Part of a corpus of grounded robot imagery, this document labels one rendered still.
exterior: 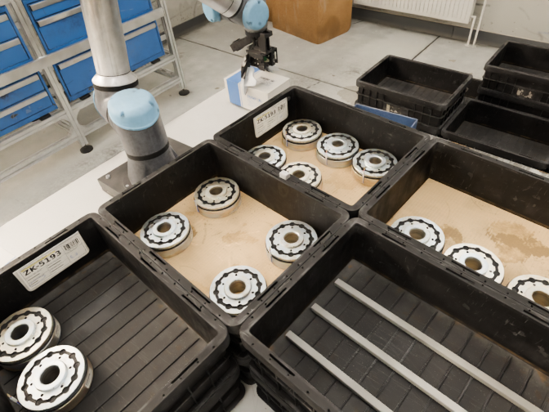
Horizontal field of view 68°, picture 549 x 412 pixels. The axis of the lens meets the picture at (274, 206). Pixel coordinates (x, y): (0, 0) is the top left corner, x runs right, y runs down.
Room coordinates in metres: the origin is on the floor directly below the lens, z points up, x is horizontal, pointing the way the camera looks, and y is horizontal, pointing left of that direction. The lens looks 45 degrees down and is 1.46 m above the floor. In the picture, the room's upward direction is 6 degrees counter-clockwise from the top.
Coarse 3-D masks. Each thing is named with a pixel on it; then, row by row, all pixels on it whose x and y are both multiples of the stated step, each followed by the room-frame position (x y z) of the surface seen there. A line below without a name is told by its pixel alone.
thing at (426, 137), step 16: (320, 96) 0.91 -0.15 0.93; (256, 112) 0.87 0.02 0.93; (368, 112) 0.82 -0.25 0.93; (224, 128) 0.82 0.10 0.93; (400, 128) 0.75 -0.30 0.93; (224, 144) 0.75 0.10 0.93; (256, 160) 0.68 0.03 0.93; (400, 160) 0.63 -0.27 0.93; (384, 176) 0.59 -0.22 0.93; (320, 192) 0.57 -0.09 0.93; (368, 192) 0.55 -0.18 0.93; (352, 208) 0.51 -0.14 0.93
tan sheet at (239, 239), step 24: (240, 192) 0.70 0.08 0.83; (192, 216) 0.64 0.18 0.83; (240, 216) 0.62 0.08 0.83; (264, 216) 0.61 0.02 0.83; (192, 240) 0.56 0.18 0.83; (216, 240) 0.56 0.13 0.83; (240, 240) 0.55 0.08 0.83; (264, 240) 0.54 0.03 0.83; (192, 264) 0.50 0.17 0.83; (216, 264) 0.50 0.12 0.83; (240, 264) 0.49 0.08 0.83; (264, 264) 0.48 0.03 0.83
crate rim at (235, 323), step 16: (208, 144) 0.77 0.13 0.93; (176, 160) 0.71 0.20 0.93; (240, 160) 0.69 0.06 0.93; (272, 176) 0.63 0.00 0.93; (128, 192) 0.62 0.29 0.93; (304, 192) 0.57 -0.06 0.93; (336, 208) 0.52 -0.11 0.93; (112, 224) 0.54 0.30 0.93; (336, 224) 0.48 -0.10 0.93; (304, 256) 0.41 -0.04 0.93; (176, 272) 0.41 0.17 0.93; (288, 272) 0.39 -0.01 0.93; (272, 288) 0.36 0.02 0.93; (208, 304) 0.34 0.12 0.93; (256, 304) 0.33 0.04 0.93; (224, 320) 0.31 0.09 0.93; (240, 320) 0.31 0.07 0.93
